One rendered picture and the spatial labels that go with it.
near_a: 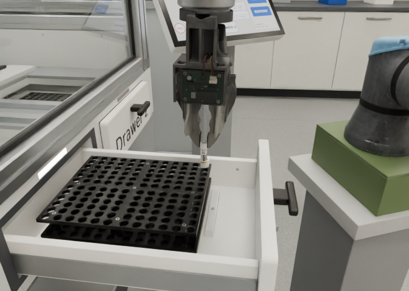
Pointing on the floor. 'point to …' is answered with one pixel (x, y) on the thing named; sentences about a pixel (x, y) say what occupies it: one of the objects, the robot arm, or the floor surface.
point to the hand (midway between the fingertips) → (204, 137)
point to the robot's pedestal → (345, 238)
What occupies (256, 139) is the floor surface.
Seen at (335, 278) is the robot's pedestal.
